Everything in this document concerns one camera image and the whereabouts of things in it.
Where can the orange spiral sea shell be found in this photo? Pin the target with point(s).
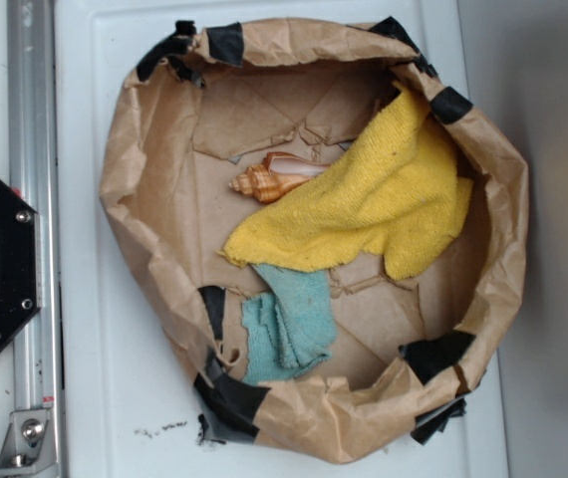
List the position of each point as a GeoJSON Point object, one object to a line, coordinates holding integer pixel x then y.
{"type": "Point", "coordinates": [275, 176]}

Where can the teal terry cloth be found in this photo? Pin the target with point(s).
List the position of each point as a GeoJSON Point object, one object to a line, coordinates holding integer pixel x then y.
{"type": "Point", "coordinates": [290, 327]}

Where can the yellow terry cloth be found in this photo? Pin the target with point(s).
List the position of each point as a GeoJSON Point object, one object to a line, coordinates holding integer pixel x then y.
{"type": "Point", "coordinates": [395, 192]}

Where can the brown paper bag bin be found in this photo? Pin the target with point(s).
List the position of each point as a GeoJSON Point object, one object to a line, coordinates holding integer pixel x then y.
{"type": "Point", "coordinates": [202, 106]}

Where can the aluminium extrusion rail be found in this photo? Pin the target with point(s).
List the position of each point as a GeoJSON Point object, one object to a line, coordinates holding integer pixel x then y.
{"type": "Point", "coordinates": [37, 349]}

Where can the metal corner bracket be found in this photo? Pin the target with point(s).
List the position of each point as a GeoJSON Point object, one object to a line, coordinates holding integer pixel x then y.
{"type": "Point", "coordinates": [28, 447]}

